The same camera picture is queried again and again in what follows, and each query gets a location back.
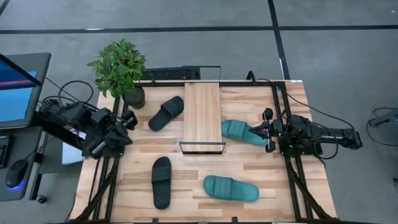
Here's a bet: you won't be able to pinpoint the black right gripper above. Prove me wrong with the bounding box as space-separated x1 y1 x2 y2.
248 108 284 154

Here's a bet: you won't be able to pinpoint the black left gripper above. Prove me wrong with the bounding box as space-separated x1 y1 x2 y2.
106 109 139 147

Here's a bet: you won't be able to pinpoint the teal cloth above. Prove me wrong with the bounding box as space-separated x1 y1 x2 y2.
221 119 268 147

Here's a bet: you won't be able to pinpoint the black rubber slide sandal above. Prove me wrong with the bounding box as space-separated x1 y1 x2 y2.
151 156 173 210
147 95 185 132

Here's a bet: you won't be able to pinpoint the wooden shelf black metal legs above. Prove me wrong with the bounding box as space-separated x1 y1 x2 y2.
179 81 227 156

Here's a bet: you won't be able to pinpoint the dark grey plant pot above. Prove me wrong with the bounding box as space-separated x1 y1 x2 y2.
122 85 146 110

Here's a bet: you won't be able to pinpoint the white box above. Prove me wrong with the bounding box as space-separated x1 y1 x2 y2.
62 141 84 166

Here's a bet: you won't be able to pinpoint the green rubber slide sandal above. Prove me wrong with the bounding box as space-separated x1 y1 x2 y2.
203 175 260 202

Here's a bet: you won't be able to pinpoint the green artificial plant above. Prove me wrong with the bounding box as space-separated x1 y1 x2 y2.
86 39 147 99

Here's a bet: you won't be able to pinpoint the black keyboard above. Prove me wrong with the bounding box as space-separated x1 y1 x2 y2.
0 135 11 169
141 65 201 82

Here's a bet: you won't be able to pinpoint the grey desk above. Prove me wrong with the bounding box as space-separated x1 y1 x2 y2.
0 126 44 202

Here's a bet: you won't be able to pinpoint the computer monitor blue screen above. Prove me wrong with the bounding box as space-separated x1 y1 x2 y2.
0 52 52 130

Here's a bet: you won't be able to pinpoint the black computer mouse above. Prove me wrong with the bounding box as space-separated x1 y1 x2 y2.
5 159 29 189

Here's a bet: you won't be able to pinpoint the grey floor device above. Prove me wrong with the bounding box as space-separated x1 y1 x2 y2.
369 108 398 129

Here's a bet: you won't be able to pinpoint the long black cable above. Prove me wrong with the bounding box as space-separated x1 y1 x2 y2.
256 77 357 133

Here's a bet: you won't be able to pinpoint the black aluminium table frame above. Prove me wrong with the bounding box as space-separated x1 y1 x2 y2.
70 80 338 224

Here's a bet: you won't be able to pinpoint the thin black metal bracket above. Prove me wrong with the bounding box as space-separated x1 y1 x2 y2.
198 65 223 83

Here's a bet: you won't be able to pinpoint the black looped cable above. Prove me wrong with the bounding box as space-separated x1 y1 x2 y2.
39 80 95 110

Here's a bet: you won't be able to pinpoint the black floor cable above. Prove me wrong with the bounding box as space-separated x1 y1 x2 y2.
366 106 398 147

